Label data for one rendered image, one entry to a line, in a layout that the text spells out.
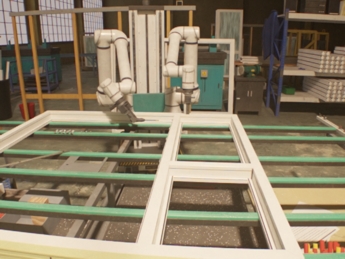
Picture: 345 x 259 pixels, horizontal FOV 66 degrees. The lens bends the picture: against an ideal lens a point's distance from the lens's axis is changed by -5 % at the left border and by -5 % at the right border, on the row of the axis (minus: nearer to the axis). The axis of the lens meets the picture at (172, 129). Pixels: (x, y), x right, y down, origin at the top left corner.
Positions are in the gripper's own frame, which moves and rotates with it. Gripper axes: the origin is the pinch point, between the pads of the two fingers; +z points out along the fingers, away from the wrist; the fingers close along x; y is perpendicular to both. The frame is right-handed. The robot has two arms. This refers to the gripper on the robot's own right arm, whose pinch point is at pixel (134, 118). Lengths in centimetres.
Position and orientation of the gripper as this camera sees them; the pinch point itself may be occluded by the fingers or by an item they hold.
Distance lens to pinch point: 199.1
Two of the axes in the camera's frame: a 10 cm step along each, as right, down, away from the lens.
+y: 8.0, -5.5, -2.5
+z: 6.0, 7.7, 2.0
